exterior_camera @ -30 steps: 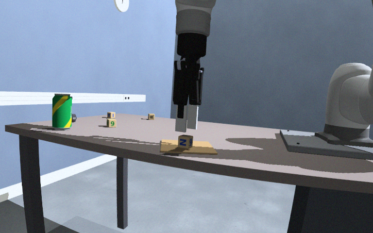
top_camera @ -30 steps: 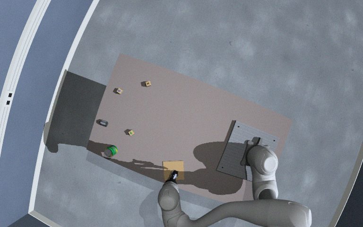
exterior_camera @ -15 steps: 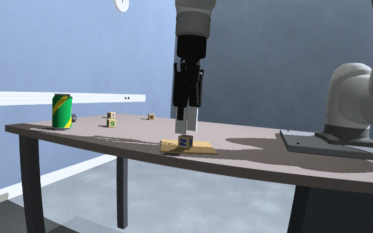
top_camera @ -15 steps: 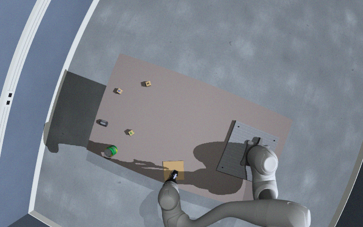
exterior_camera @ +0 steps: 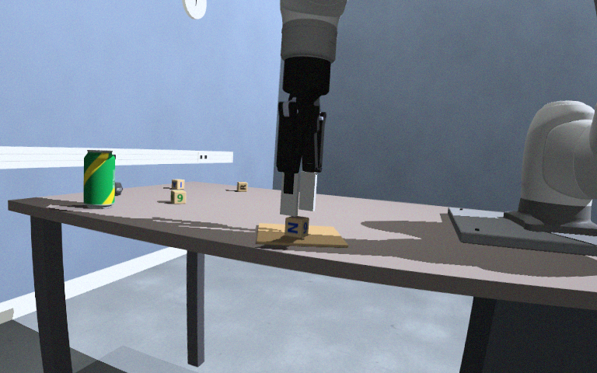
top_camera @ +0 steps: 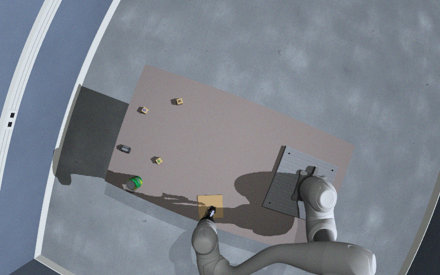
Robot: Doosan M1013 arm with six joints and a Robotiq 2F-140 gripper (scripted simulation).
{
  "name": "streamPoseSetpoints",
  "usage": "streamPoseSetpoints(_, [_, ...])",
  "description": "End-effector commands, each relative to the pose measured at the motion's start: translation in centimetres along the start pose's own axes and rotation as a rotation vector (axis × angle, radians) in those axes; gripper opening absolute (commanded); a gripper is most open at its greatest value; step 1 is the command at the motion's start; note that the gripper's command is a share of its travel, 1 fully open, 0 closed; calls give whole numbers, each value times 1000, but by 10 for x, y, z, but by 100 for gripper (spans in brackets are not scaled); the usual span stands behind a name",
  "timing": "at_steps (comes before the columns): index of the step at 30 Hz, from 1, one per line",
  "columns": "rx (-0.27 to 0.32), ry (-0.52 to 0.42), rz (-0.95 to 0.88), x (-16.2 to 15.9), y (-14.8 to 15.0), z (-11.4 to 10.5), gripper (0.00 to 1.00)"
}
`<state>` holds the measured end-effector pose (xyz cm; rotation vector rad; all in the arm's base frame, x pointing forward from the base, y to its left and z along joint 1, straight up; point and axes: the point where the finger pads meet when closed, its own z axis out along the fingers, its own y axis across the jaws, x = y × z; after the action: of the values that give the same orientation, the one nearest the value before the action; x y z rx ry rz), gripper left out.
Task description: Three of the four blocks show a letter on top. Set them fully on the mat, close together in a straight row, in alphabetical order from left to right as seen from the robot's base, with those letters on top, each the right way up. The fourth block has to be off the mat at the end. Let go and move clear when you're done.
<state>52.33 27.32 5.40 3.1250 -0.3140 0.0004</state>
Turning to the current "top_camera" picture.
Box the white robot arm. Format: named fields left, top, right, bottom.
left=191, top=167, right=376, bottom=275

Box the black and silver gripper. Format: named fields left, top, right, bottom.
left=201, top=206, right=216, bottom=223

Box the green and yellow drink can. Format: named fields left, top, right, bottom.
left=126, top=176, right=143, bottom=190

